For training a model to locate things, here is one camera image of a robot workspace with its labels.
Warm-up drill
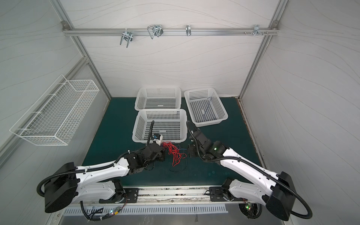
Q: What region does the metal hook clamp right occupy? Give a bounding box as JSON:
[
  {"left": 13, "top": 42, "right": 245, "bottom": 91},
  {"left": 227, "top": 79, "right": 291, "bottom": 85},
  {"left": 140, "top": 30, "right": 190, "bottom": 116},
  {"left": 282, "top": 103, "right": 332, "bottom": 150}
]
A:
[{"left": 244, "top": 25, "right": 269, "bottom": 36}]

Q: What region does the metal hook clamp left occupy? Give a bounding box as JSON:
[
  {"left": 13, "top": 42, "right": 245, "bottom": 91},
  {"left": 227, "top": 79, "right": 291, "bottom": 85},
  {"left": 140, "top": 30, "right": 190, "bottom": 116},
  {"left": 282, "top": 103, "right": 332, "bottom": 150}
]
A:
[{"left": 120, "top": 31, "right": 133, "bottom": 48}]

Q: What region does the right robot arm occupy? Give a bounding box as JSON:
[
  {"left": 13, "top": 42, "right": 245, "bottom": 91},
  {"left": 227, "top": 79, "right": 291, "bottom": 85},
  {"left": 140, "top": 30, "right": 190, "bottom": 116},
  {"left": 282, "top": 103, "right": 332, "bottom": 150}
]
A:
[{"left": 188, "top": 128, "right": 313, "bottom": 221}]

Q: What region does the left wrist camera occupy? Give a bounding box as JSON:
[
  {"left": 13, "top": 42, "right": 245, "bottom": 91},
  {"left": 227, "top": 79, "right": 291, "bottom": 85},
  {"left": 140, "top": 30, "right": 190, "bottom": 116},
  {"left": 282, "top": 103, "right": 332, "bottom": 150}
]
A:
[{"left": 153, "top": 134, "right": 163, "bottom": 146}]

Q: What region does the white wire wall basket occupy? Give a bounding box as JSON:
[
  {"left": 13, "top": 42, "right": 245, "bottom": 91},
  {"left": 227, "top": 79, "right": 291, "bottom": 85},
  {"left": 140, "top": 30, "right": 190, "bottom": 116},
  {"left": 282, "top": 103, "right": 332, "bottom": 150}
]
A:
[{"left": 9, "top": 75, "right": 99, "bottom": 146}]

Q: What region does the green table mat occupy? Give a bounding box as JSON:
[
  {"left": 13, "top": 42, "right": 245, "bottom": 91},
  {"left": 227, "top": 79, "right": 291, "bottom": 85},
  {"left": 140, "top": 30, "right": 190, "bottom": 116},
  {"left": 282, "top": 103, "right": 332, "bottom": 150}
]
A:
[{"left": 83, "top": 97, "right": 261, "bottom": 187}]

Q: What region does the metal hook clamp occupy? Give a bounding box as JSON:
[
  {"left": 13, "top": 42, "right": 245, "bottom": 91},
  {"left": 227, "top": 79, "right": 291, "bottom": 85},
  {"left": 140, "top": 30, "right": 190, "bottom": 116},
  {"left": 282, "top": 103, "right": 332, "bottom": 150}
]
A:
[
  {"left": 120, "top": 31, "right": 133, "bottom": 48},
  {"left": 244, "top": 25, "right": 269, "bottom": 36}
]

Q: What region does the blue cable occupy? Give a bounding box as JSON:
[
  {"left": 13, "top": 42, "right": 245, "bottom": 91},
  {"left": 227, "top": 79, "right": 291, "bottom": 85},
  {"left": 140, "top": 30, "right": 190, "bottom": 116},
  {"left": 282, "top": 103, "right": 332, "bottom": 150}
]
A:
[{"left": 201, "top": 96, "right": 213, "bottom": 116}]

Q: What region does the back right white basket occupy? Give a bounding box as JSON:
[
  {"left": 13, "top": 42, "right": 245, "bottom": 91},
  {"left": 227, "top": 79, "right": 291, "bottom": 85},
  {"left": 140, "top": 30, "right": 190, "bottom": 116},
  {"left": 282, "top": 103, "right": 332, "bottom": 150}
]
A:
[{"left": 184, "top": 88, "right": 228, "bottom": 128}]

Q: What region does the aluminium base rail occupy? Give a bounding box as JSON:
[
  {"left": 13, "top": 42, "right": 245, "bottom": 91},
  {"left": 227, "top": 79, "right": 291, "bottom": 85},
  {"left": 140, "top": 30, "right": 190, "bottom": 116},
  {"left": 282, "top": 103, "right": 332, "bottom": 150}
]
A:
[{"left": 65, "top": 180, "right": 270, "bottom": 206}]

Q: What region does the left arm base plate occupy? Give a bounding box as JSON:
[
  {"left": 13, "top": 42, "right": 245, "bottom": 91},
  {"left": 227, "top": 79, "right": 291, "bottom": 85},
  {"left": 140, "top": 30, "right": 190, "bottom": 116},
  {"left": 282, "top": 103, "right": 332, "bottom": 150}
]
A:
[{"left": 99, "top": 188, "right": 139, "bottom": 204}]

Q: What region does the back left white basket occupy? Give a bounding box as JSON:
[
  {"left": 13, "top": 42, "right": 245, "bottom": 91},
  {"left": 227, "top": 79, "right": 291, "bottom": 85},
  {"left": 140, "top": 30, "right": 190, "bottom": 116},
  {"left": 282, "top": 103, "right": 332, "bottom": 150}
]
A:
[{"left": 134, "top": 86, "right": 182, "bottom": 111}]

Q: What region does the small metal bracket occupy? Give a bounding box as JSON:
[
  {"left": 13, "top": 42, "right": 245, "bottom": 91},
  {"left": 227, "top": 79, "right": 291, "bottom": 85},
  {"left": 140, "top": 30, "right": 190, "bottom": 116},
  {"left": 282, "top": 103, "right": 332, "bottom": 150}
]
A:
[{"left": 185, "top": 25, "right": 191, "bottom": 37}]

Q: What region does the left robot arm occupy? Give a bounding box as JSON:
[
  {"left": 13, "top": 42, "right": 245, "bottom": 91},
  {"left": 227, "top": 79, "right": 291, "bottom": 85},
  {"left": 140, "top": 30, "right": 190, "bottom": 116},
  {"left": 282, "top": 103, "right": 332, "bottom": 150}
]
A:
[{"left": 37, "top": 143, "right": 166, "bottom": 213}]

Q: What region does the white slotted cable duct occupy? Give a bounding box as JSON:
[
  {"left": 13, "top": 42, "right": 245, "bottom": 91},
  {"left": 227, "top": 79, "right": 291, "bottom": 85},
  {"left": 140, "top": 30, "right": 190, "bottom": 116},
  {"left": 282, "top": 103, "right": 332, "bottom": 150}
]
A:
[{"left": 63, "top": 204, "right": 228, "bottom": 216}]

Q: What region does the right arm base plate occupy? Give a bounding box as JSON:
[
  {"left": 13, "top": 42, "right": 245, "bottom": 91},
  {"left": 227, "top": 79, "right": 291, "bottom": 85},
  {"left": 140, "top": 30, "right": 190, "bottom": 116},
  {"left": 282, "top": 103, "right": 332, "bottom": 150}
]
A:
[{"left": 205, "top": 186, "right": 246, "bottom": 202}]

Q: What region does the front white perforated basket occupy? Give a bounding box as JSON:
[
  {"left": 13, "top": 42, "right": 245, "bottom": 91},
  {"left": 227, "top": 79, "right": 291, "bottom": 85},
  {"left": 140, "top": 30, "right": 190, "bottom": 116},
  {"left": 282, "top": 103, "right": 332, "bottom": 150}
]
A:
[{"left": 132, "top": 109, "right": 188, "bottom": 144}]

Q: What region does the red cable with clip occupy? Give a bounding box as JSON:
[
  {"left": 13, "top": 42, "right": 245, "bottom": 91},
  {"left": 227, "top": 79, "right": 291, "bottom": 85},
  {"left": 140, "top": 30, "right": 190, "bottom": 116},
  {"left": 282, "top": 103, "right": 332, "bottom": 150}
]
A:
[{"left": 162, "top": 141, "right": 187, "bottom": 167}]

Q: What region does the aluminium cross rail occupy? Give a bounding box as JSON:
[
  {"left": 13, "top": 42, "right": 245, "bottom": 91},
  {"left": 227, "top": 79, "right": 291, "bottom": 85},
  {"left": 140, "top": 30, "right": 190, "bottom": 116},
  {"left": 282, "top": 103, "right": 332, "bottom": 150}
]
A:
[{"left": 63, "top": 27, "right": 279, "bottom": 37}]

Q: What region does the metal u-bolt clamp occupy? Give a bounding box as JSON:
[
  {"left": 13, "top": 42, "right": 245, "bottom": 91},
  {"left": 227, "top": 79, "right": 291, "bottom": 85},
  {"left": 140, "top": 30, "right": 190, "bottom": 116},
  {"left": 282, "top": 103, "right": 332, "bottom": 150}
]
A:
[{"left": 147, "top": 24, "right": 164, "bottom": 39}]

